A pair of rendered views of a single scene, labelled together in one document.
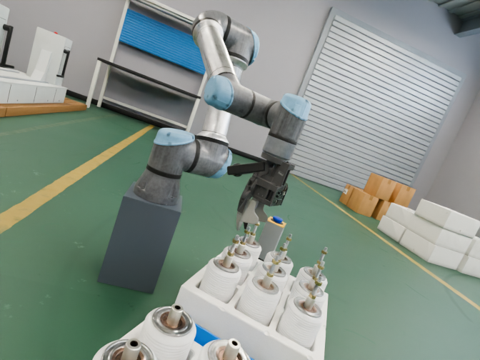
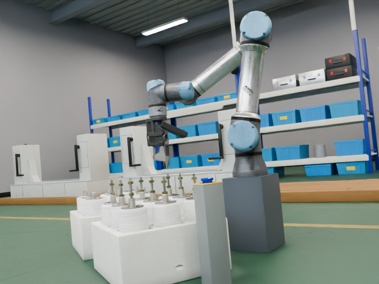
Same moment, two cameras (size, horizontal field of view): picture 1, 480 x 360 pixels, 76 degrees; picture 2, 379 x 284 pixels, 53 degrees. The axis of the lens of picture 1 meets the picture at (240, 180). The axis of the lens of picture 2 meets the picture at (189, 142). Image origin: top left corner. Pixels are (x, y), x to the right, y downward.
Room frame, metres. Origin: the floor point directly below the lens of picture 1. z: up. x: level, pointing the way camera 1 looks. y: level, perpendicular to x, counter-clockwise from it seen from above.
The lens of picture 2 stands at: (2.04, -1.02, 0.39)
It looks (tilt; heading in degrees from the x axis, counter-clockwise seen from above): 3 degrees up; 138
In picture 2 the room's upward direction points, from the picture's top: 5 degrees counter-clockwise
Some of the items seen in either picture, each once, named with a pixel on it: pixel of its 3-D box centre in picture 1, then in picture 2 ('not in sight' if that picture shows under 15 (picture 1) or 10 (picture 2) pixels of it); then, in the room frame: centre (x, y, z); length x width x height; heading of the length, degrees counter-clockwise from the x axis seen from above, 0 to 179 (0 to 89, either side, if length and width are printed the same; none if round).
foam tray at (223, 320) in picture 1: (254, 314); (157, 244); (0.87, -0.19, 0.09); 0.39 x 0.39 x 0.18; 75
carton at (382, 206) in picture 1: (381, 208); not in sight; (4.58, -2.12, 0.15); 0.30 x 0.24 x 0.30; 14
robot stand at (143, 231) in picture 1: (143, 235); (254, 211); (0.98, 0.24, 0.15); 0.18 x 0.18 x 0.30; 13
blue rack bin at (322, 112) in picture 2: not in sight; (317, 114); (-0.90, 4.21, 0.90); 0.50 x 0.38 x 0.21; 102
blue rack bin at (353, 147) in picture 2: not in sight; (352, 147); (-0.48, 4.32, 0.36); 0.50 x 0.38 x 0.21; 104
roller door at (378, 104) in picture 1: (368, 119); not in sight; (6.46, -2.00, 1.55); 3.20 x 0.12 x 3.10; 103
